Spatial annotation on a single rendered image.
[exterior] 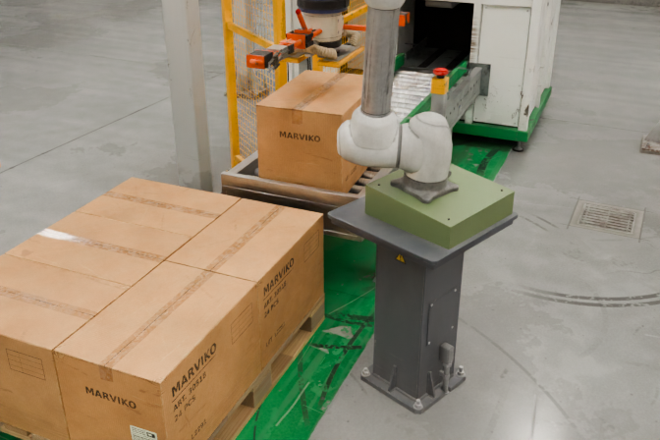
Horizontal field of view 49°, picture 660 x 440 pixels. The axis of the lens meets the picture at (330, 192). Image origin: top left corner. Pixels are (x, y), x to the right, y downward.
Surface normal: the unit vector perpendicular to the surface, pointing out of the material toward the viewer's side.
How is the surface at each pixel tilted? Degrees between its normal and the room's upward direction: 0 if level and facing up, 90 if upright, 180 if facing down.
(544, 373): 0
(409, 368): 90
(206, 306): 0
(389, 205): 90
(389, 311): 90
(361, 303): 0
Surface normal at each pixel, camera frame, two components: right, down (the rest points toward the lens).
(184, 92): -0.38, 0.40
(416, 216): -0.71, 0.29
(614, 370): 0.00, -0.91
